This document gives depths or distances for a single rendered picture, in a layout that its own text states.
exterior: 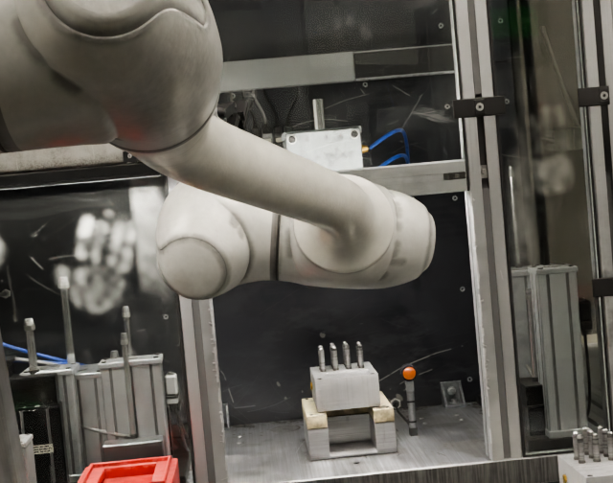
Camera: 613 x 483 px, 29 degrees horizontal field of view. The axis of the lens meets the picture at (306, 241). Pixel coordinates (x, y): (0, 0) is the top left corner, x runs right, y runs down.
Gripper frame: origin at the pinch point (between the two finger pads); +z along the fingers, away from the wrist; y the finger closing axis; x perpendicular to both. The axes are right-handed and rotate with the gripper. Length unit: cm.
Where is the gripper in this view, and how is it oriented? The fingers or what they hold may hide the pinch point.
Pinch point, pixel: (234, 116)
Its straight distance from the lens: 158.4
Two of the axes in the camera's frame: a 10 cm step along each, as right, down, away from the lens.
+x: -9.8, 1.4, 1.2
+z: 0.4, -4.7, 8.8
